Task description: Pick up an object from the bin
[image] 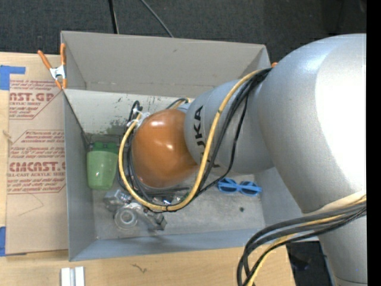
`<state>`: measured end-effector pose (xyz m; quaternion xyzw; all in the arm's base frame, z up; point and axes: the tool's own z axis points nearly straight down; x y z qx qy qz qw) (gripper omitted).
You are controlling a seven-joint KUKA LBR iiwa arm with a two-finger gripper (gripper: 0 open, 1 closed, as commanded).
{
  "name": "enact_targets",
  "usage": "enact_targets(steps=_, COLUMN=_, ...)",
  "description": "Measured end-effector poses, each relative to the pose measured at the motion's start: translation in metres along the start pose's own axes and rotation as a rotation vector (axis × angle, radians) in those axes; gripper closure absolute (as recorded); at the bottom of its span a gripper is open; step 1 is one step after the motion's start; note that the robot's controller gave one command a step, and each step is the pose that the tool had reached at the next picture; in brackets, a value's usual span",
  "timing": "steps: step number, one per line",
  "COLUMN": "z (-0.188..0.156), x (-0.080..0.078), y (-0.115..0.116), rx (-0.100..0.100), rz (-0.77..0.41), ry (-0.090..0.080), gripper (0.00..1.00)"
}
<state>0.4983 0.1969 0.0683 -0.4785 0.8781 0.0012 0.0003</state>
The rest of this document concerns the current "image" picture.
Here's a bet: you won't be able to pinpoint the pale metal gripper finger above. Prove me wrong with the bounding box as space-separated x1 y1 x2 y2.
102 189 133 212

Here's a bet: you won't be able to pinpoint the green plastic cup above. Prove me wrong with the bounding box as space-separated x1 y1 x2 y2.
86 141 120 191

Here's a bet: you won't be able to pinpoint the brown cardboard board, red print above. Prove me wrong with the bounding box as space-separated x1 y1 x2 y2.
0 51 70 257

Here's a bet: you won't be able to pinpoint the blue sunglasses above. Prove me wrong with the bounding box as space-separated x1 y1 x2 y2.
217 177 263 197

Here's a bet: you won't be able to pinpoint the grey metal bin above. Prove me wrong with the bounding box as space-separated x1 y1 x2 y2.
60 30 301 262

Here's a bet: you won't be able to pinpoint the clear glass ring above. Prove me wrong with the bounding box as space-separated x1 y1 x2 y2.
113 205 141 231

